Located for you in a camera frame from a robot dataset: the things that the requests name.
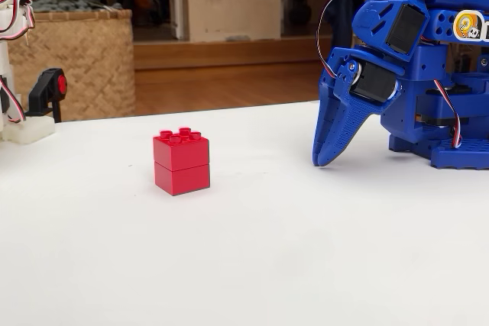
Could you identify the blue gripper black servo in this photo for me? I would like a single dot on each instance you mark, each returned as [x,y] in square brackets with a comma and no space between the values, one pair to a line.
[370,81]

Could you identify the red lego block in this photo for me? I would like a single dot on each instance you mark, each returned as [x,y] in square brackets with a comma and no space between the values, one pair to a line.
[181,163]

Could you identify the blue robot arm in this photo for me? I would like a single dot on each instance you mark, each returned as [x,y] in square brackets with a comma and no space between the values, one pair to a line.
[428,70]

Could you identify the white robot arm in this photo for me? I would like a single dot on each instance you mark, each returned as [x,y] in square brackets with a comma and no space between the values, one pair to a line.
[7,55]

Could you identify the dark blue jacket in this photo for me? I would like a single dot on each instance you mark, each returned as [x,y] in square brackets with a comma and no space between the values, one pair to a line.
[344,17]

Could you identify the woven basket planter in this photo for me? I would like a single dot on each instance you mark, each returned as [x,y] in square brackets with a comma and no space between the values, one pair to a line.
[76,62]

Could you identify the grey pebbles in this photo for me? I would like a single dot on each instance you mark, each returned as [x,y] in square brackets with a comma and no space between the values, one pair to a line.
[72,5]

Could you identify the black clamp red knob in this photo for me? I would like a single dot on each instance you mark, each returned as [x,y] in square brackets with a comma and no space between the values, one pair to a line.
[44,91]

